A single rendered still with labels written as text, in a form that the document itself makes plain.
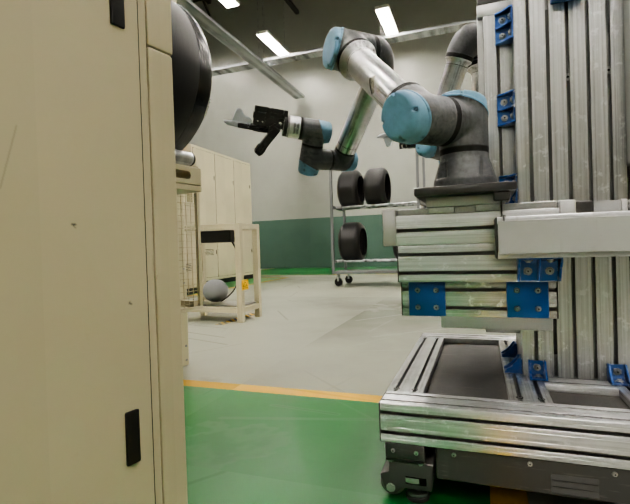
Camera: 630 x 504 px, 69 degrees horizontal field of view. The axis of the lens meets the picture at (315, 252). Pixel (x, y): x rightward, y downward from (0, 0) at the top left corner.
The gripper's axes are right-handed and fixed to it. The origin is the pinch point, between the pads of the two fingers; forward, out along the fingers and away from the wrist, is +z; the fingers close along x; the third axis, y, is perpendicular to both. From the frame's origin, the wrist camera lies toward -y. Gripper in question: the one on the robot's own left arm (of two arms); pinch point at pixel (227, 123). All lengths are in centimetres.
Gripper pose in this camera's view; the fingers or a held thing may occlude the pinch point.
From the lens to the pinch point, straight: 161.5
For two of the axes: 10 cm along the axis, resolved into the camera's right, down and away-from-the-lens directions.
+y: 1.6, -9.3, -3.2
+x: 1.4, 3.4, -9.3
